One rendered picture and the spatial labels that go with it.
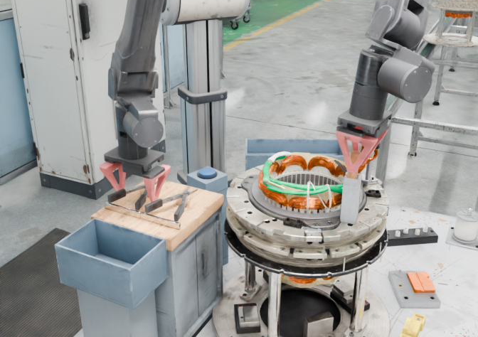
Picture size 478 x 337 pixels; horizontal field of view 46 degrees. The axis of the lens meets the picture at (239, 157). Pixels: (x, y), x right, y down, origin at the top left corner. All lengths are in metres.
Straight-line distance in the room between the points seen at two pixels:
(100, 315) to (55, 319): 1.49
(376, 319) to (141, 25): 0.79
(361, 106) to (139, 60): 0.39
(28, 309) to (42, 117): 1.25
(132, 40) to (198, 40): 0.47
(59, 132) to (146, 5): 2.55
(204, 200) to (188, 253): 0.11
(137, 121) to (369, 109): 0.39
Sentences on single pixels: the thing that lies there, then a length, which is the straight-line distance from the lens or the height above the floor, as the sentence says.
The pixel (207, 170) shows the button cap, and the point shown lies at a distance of 1.34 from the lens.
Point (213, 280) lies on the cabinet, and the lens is 1.27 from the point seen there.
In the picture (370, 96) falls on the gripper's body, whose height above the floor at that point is 1.34.
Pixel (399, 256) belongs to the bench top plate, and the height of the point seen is 0.78.
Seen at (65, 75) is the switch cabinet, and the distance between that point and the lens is 3.27.
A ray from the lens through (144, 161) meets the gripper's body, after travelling 1.08.
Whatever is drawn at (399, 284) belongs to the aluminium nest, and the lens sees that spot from 1.43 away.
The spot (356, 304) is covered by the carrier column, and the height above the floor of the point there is 0.88.
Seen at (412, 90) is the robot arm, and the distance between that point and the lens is 0.88.
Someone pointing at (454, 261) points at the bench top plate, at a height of 0.78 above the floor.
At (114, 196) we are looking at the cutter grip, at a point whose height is 1.09.
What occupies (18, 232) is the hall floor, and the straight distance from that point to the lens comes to 3.29.
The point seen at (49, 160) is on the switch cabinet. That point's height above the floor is 0.20.
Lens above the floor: 1.63
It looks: 24 degrees down
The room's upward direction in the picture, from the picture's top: straight up
